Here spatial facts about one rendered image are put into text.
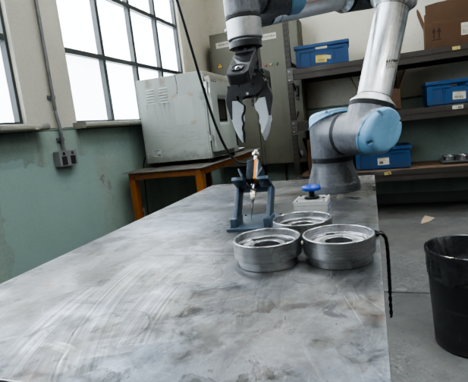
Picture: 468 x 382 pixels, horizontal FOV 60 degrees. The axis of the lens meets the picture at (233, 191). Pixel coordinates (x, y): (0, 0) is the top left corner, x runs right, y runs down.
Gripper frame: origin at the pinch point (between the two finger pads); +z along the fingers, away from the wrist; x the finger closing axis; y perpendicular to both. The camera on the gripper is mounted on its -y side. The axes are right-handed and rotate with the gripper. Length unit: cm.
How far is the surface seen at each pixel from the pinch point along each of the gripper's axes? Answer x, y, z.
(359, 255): -21.7, -29.5, 17.0
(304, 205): -10.3, -2.8, 15.3
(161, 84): 116, 185, -38
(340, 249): -19.2, -30.5, 15.8
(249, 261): -6.5, -31.7, 17.0
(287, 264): -11.5, -29.5, 18.3
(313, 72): 24, 321, -45
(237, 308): -7.9, -42.8, 18.9
